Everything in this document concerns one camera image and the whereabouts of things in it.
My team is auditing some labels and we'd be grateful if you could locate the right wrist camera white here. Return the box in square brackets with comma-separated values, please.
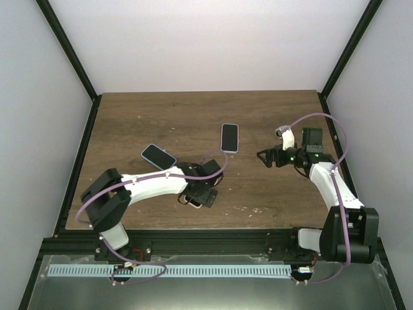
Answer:
[275, 125, 295, 150]

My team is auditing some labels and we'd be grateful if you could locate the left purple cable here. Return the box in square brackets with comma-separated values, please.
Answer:
[76, 150, 230, 287]

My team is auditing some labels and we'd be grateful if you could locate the left black frame post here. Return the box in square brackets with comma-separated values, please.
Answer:
[34, 0, 98, 101]

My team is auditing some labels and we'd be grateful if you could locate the phone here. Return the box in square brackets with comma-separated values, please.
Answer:
[141, 143, 177, 171]
[220, 123, 239, 154]

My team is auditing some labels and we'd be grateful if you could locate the phone in blue case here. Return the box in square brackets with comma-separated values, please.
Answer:
[141, 143, 177, 171]

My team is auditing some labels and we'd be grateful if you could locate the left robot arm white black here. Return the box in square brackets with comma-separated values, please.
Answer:
[76, 160, 223, 261]

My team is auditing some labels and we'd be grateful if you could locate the light blue slotted cable duct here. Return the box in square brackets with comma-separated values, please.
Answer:
[46, 264, 292, 279]

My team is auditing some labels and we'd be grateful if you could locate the clear acrylic sheet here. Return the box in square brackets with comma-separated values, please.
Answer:
[27, 256, 404, 309]

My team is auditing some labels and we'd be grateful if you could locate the purple cable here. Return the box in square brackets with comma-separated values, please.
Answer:
[287, 112, 353, 285]
[76, 150, 230, 287]

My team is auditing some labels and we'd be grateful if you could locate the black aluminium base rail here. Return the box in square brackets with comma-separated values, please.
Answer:
[39, 229, 314, 264]

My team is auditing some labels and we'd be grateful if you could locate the black frame post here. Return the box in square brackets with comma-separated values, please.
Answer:
[34, 0, 98, 101]
[317, 0, 383, 98]

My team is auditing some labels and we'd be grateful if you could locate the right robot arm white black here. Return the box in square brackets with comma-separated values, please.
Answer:
[257, 127, 379, 264]

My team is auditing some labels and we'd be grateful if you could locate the pink phone case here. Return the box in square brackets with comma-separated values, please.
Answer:
[177, 194, 203, 209]

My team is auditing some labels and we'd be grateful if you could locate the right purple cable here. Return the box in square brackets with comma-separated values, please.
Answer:
[287, 112, 353, 285]

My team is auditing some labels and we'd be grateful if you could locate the right black frame post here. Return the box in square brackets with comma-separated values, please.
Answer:
[317, 0, 383, 98]

